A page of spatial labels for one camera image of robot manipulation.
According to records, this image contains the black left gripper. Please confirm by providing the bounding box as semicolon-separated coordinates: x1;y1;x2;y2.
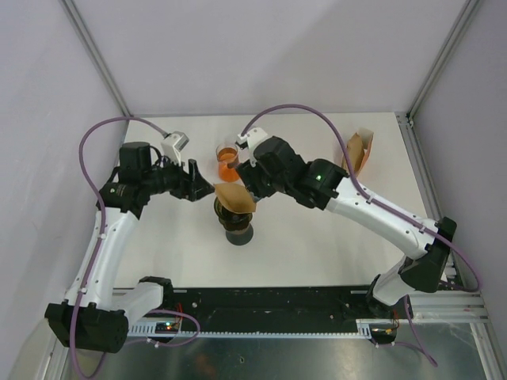
143;152;215;202

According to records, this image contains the brown paper coffee filter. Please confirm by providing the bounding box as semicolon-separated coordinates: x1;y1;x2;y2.
215;183;257;214

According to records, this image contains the olive green plastic dripper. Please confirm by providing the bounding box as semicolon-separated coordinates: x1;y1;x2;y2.
213;198;253;234

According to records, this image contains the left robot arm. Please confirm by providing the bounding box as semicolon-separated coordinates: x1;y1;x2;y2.
44;137;214;353

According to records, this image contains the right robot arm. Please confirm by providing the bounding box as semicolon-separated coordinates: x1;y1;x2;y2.
235;129;457;317

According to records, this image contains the orange coffee filter box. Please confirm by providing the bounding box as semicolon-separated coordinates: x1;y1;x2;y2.
352;128;374;175

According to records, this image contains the orange liquid glass beaker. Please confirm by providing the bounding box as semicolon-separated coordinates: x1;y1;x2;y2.
215;144;240;183

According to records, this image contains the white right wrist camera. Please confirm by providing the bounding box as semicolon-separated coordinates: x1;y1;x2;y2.
235;127;269;152

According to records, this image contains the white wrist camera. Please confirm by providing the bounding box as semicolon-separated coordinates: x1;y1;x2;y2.
235;127;269;152
161;131;189;166

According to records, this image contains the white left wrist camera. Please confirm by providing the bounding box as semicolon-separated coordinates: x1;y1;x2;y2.
161;131;189;166

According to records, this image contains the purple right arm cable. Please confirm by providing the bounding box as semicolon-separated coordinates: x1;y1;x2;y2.
242;104;481;367

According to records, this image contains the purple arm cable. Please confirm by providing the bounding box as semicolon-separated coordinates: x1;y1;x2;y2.
70;116;201;378
242;104;481;367

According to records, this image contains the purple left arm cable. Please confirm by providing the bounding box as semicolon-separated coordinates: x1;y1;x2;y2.
70;116;201;378

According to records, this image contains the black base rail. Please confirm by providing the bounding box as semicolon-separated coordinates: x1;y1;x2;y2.
122;285;413;349

